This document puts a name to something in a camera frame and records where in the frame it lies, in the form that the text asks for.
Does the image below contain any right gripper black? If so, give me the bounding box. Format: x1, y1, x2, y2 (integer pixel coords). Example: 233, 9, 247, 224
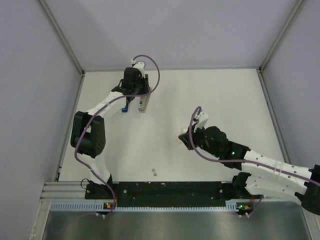
178, 122, 221, 158

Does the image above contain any small white staple box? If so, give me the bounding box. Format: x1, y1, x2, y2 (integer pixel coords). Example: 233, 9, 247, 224
181, 127, 188, 134

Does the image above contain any blue stapler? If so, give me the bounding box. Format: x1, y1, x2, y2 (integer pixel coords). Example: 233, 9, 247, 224
121, 104, 129, 113

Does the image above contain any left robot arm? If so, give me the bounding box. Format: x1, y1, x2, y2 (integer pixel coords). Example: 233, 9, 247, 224
70, 62, 152, 199

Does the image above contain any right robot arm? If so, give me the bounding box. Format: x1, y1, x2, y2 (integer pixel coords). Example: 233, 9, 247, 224
178, 126, 320, 215

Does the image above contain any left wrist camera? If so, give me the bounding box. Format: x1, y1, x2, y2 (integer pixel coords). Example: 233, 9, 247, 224
131, 59, 146, 76

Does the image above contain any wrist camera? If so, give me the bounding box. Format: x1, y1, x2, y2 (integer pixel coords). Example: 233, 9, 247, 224
193, 110, 209, 131
131, 59, 146, 76

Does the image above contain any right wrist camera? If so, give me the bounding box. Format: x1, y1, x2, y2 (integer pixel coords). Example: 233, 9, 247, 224
193, 110, 209, 131

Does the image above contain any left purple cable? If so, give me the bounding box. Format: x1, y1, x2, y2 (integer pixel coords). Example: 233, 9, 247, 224
74, 54, 161, 218

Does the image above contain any purple cable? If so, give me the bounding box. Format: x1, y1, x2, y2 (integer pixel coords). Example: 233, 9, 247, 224
74, 54, 161, 218
189, 106, 320, 218

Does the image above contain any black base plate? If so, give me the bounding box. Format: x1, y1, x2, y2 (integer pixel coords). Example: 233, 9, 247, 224
84, 181, 256, 208

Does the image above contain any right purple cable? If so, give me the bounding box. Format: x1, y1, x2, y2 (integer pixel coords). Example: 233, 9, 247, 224
189, 106, 320, 218

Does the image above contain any aluminium frame rail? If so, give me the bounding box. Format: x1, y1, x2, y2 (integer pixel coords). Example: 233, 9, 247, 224
40, 180, 88, 201

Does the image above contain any white cable duct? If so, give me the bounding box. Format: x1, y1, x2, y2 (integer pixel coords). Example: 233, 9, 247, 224
50, 201, 108, 212

